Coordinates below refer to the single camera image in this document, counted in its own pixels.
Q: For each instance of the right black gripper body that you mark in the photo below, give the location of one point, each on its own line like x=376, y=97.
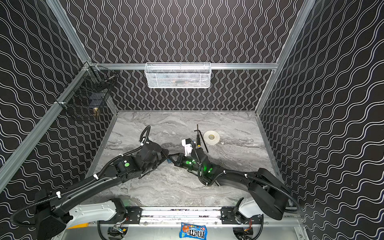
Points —
x=180, y=157

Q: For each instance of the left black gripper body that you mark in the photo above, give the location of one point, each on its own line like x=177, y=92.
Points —
x=162, y=152

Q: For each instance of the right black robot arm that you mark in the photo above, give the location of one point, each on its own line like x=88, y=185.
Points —
x=268, y=195

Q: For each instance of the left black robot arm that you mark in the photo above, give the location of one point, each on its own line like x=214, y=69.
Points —
x=50, y=214

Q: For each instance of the black hex key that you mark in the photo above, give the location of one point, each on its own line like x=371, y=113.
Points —
x=204, y=143

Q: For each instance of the black yellow screwdriver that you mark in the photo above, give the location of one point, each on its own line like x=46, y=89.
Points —
x=198, y=141

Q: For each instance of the white tape roll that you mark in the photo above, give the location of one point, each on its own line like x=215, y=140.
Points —
x=211, y=137

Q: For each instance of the blue candy bag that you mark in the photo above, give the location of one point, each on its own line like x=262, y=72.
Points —
x=193, y=231

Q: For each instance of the brass padlock in basket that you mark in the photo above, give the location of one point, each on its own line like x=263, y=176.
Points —
x=96, y=113

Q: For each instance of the white mesh basket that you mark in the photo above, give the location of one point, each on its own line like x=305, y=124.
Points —
x=178, y=75

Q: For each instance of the yellow block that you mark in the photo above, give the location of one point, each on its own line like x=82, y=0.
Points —
x=85, y=225

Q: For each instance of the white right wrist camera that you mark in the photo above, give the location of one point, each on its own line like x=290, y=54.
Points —
x=188, y=146

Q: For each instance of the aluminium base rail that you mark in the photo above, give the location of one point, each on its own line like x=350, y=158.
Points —
x=171, y=217

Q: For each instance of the black wire basket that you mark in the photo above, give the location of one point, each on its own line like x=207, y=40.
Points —
x=92, y=91

